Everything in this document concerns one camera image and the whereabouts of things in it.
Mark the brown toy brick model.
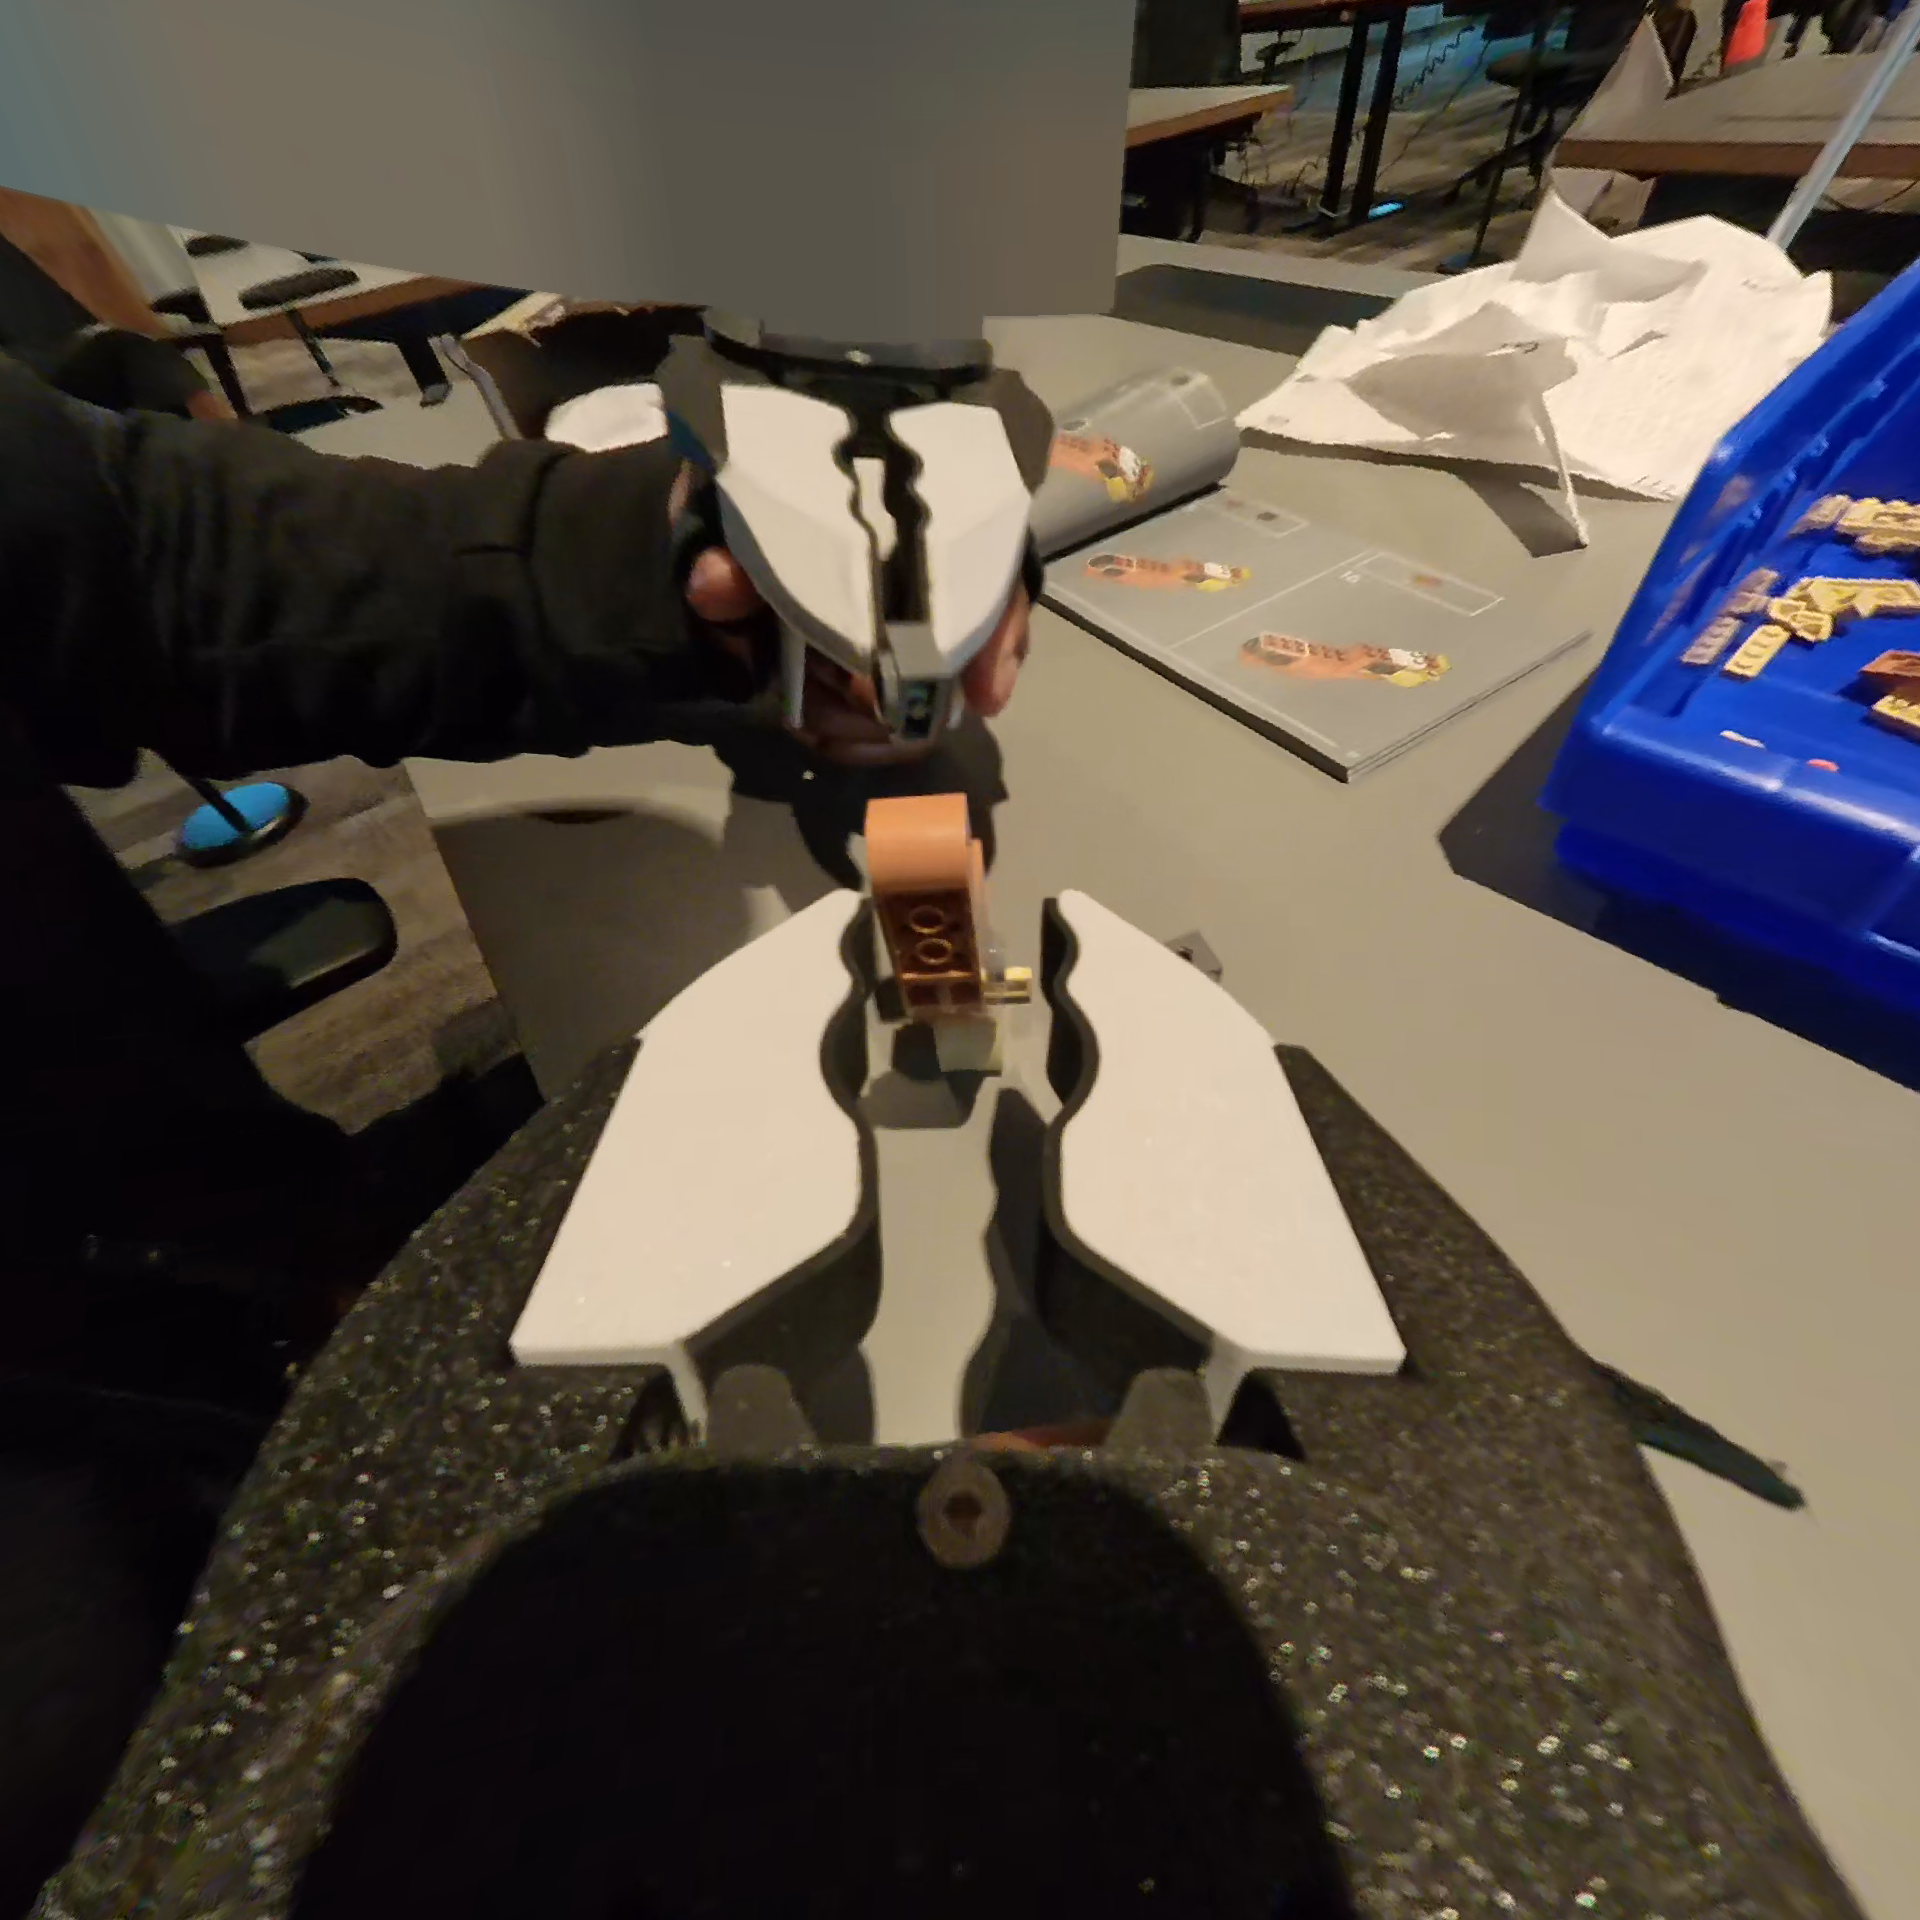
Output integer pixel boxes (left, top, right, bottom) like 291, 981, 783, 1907
861, 791, 1040, 1075

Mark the wooden office table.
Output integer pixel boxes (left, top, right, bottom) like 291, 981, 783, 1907
1122, 82, 1296, 241
1552, 51, 1920, 189

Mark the grey instruction booklet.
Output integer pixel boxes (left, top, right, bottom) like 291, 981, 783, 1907
1031, 359, 1595, 784

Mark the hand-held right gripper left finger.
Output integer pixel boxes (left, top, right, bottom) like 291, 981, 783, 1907
508, 887, 880, 1425

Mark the person's left forearm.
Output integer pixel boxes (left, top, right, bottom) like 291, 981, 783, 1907
0, 352, 504, 782

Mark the blue parts bin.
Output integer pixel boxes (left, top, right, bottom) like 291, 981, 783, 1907
1543, 257, 1920, 1087

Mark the crumpled white paper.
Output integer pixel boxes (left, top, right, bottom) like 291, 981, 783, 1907
1234, 191, 1844, 553

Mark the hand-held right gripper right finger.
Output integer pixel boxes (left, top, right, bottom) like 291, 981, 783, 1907
1040, 887, 1412, 1431

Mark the pile of tan brick pieces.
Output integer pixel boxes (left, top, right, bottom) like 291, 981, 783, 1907
1677, 490, 1920, 741

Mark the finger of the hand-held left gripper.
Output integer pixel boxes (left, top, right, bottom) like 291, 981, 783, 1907
714, 381, 902, 680
886, 401, 1037, 680

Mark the person's left hand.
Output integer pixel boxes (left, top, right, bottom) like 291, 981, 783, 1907
478, 432, 1040, 769

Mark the person's dark clothing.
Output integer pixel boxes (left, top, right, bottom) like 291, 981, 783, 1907
0, 735, 542, 1920

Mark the grey desk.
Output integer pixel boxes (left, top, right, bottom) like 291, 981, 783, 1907
397, 230, 1920, 1920

